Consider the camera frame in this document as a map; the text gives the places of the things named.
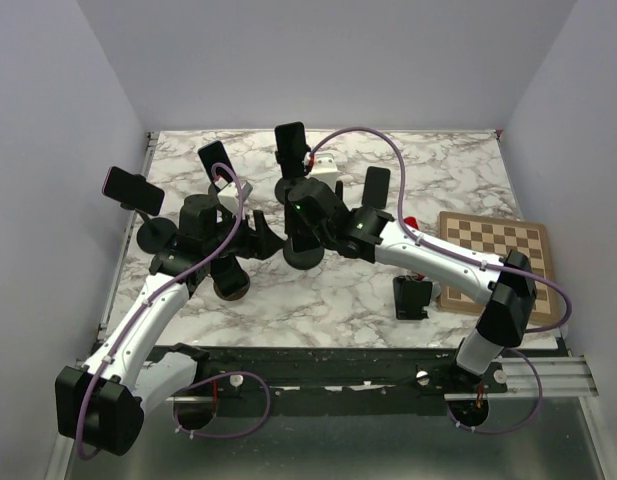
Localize red cylinder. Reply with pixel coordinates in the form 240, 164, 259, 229
403, 216, 420, 234

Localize far left black stand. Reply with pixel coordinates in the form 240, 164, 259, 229
120, 203, 177, 254

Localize wooden chessboard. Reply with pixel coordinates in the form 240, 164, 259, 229
438, 211, 561, 326

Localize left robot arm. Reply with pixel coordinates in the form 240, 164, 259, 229
55, 194, 284, 459

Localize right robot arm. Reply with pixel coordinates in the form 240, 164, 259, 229
286, 178, 537, 392

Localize black clamp stand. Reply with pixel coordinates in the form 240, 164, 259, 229
282, 237, 324, 271

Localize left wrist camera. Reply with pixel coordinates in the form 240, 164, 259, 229
213, 179, 253, 214

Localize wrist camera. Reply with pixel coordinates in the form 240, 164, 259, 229
304, 153, 339, 190
213, 179, 253, 214

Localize right black folding stand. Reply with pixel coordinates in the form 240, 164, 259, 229
393, 275, 433, 321

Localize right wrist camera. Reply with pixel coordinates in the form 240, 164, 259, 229
304, 153, 339, 190

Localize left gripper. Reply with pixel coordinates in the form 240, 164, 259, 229
205, 205, 287, 261

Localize teal phone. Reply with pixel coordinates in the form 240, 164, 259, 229
289, 232, 322, 253

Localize aluminium frame rail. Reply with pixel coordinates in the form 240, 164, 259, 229
47, 347, 597, 479

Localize black phone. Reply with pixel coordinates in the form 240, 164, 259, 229
210, 255, 249, 299
274, 121, 310, 179
197, 140, 234, 183
361, 166, 391, 210

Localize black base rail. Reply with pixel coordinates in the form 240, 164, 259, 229
170, 344, 507, 418

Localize back centre black stand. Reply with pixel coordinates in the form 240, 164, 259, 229
274, 145, 312, 204

